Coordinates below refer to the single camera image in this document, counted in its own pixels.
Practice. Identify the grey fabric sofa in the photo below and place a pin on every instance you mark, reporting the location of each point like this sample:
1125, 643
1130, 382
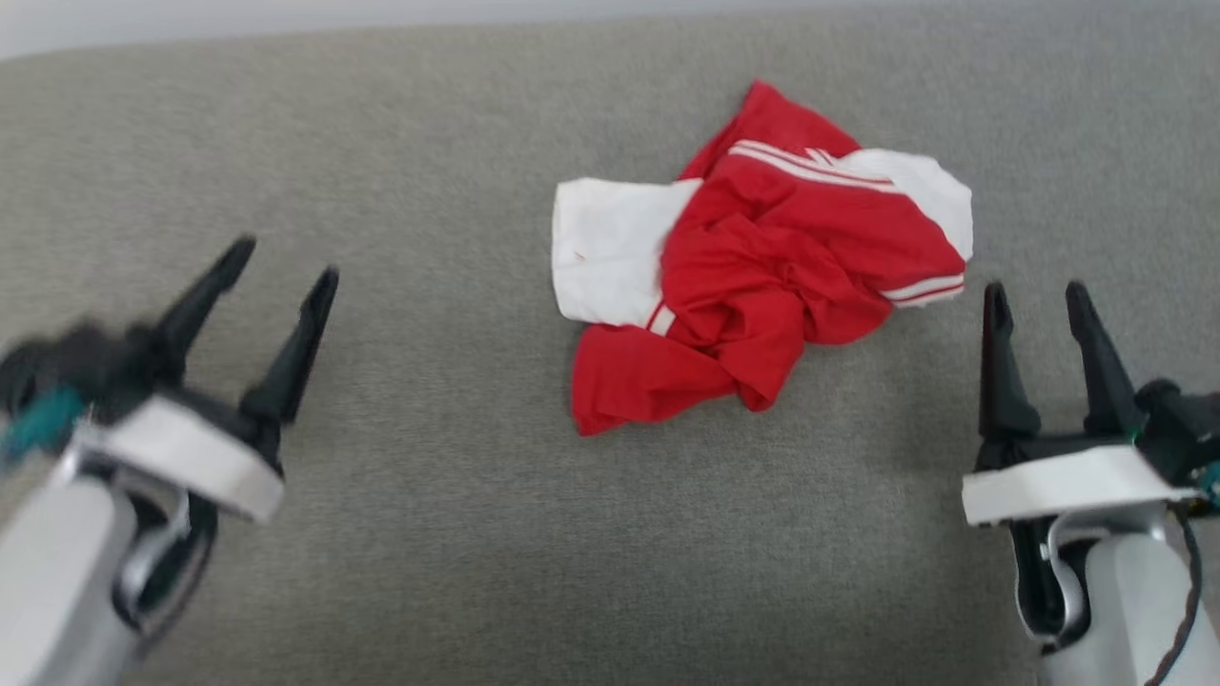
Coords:
429, 534

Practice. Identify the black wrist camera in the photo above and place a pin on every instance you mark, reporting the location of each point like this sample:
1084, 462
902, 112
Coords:
67, 367
1182, 419

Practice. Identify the red and white garment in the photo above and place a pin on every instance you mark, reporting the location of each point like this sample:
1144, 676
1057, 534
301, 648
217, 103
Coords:
762, 257

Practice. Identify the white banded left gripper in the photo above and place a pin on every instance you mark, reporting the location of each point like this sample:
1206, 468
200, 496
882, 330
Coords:
191, 453

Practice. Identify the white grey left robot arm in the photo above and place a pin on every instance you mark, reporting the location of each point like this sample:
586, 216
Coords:
48, 572

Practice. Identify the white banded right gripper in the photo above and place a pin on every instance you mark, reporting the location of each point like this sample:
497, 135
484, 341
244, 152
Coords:
1058, 481

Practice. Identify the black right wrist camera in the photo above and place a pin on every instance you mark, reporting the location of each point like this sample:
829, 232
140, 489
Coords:
1182, 419

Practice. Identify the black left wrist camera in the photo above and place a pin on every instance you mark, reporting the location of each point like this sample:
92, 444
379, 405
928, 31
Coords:
67, 367

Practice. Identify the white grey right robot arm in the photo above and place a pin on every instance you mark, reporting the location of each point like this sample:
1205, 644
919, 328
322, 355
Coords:
1125, 610

